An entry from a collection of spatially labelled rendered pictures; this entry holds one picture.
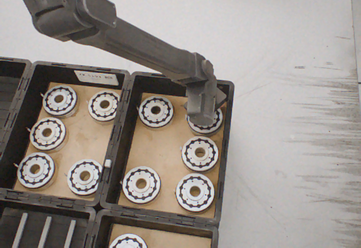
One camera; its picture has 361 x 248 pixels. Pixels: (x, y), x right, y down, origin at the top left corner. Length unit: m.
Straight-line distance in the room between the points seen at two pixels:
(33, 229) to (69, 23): 0.70
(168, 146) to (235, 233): 0.32
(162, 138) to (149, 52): 0.46
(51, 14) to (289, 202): 0.89
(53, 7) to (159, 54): 0.24
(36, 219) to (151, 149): 0.36
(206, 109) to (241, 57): 0.55
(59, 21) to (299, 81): 0.98
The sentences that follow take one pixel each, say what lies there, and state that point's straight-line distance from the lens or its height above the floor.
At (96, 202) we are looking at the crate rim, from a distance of 1.02.
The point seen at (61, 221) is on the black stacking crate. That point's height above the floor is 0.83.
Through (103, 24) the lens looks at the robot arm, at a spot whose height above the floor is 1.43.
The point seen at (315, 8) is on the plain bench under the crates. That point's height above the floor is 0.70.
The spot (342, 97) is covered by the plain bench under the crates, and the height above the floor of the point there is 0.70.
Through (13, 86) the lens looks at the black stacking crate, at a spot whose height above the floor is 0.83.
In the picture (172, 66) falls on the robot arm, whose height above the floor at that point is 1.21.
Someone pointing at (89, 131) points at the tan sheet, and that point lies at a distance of 1.20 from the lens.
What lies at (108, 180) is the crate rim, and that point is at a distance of 1.03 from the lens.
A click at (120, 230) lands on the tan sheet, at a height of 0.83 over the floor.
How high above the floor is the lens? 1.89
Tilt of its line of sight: 64 degrees down
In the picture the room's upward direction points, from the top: 8 degrees counter-clockwise
